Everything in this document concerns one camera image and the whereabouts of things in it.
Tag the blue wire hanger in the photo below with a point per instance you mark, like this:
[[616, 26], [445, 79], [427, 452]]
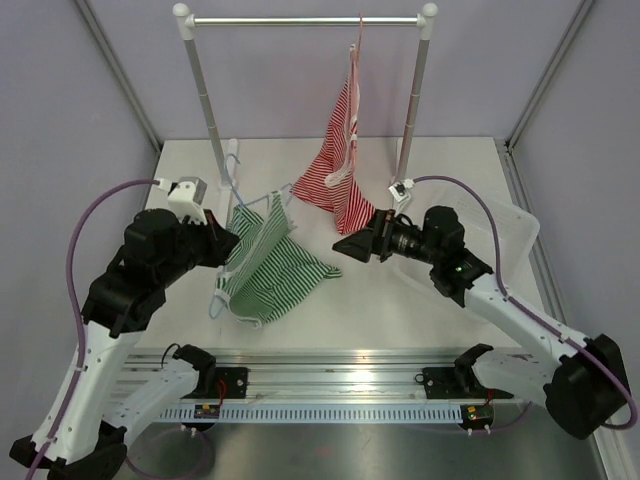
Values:
[[235, 185]]

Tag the clear plastic basket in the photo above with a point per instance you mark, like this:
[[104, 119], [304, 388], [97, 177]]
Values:
[[517, 232]]

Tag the red striped tank top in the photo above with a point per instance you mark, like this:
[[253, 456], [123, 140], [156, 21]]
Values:
[[329, 181]]

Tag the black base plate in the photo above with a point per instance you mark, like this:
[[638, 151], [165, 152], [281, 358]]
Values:
[[444, 383], [229, 382]]

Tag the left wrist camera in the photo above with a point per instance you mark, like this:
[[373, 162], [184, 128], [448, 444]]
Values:
[[185, 198]]

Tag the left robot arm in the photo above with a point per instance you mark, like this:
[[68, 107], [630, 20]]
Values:
[[82, 438]]

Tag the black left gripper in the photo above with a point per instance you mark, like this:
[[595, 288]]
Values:
[[220, 240]]

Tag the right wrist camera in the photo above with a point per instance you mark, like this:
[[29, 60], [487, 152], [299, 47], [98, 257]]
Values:
[[401, 194]]

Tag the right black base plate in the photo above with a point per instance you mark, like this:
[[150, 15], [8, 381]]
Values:
[[444, 383]]

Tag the white clothes rack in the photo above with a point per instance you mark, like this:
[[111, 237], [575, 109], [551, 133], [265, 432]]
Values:
[[187, 24]]

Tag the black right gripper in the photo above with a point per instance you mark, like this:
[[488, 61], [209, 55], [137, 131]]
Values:
[[378, 240]]

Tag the green striped tank top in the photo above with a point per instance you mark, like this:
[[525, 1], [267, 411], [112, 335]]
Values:
[[298, 274]]

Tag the aluminium mounting rail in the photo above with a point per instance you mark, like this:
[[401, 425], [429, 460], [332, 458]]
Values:
[[335, 376]]

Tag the white slotted cable duct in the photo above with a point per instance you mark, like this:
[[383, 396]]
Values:
[[237, 413]]

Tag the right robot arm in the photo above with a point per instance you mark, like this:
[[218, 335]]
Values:
[[581, 382]]

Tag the red wire hanger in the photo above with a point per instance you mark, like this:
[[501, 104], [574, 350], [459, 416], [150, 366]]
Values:
[[361, 35]]

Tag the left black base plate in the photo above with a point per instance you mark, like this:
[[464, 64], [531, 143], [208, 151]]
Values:
[[229, 382]]

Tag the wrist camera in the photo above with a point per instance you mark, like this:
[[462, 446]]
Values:
[[185, 198], [401, 194]]

